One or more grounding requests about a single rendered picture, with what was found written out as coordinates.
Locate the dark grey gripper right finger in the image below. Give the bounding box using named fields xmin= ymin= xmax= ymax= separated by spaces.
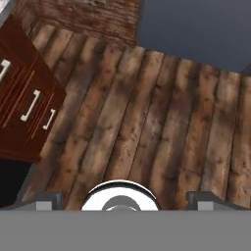
xmin=185 ymin=191 xmax=250 ymax=212

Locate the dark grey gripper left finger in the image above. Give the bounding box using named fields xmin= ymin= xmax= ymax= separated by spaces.
xmin=9 ymin=191 xmax=64 ymax=212

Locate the round white and black object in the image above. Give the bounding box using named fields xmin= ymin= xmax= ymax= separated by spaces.
xmin=79 ymin=178 xmax=162 ymax=212

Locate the dark red wooden drawer cabinet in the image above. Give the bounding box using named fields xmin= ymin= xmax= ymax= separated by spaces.
xmin=0 ymin=14 xmax=69 ymax=164

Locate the white drawer handle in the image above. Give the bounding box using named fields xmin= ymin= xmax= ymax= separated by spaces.
xmin=0 ymin=59 xmax=12 ymax=83
xmin=20 ymin=89 xmax=42 ymax=123
xmin=42 ymin=108 xmax=57 ymax=131

